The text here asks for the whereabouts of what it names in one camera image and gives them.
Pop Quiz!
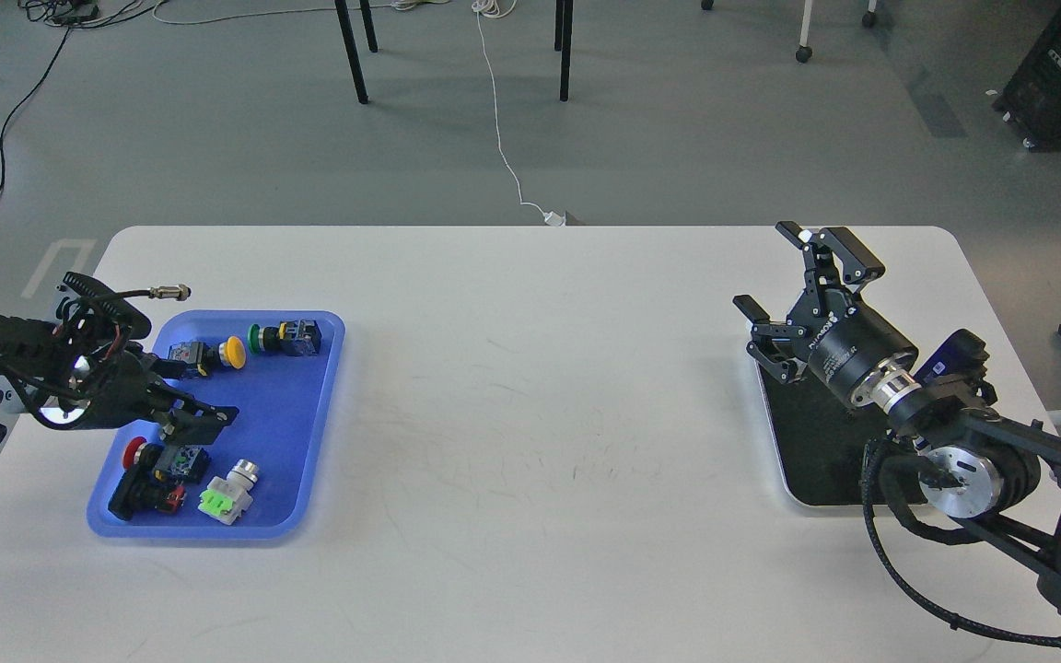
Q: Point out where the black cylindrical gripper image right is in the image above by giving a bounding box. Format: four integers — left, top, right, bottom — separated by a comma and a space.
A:
733, 222, 918, 406

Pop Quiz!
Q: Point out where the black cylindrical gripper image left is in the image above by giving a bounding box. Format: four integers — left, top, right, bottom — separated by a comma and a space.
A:
52, 352, 239, 442

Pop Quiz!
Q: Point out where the black robot arm image left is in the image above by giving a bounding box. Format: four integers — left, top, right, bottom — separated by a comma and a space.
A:
0, 272, 239, 446

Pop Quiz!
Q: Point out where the blue plastic tray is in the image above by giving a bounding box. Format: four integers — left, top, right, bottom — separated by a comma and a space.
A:
86, 309, 345, 541

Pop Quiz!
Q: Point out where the silver metal tray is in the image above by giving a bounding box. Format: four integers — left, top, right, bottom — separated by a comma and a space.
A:
751, 362, 889, 514

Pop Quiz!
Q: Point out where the red emergency stop button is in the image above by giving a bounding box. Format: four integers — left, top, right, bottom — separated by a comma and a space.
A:
107, 436, 211, 521

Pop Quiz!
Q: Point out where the white power adapter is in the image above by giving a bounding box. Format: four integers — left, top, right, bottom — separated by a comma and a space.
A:
543, 211, 568, 227

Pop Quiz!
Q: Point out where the black table leg right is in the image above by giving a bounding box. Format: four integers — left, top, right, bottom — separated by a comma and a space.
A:
554, 0, 576, 102

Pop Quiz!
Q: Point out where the black table leg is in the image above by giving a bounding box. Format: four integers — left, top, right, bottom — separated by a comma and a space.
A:
333, 0, 379, 105
554, 0, 576, 102

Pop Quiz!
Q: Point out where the black table leg left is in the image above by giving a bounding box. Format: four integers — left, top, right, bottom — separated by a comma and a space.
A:
333, 0, 379, 105

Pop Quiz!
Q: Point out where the yellow push button switch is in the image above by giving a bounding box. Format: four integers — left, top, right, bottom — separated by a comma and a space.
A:
166, 335, 248, 380

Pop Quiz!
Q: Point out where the green white push button switch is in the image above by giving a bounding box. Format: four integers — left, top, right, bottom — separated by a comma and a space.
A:
196, 459, 260, 526

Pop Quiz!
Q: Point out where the white cable on floor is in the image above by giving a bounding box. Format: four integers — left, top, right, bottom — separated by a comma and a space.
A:
153, 0, 552, 222

